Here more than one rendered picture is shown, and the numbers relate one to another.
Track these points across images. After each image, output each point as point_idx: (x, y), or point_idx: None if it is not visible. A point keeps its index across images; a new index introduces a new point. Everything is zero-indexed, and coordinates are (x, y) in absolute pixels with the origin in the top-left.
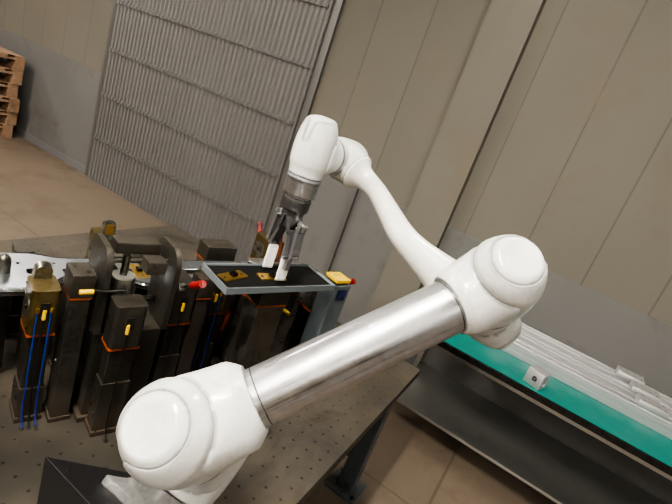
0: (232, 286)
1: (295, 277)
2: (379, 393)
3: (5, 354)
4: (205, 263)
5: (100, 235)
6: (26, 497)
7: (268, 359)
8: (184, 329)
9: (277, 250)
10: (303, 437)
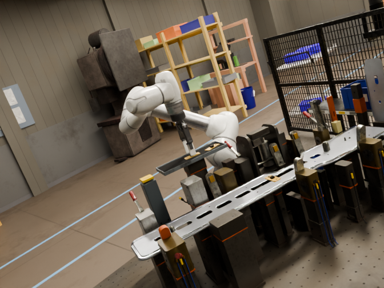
0: (212, 144)
1: (178, 162)
2: (112, 278)
3: (342, 209)
4: (225, 144)
5: (271, 123)
6: None
7: (203, 116)
8: None
9: (187, 146)
10: None
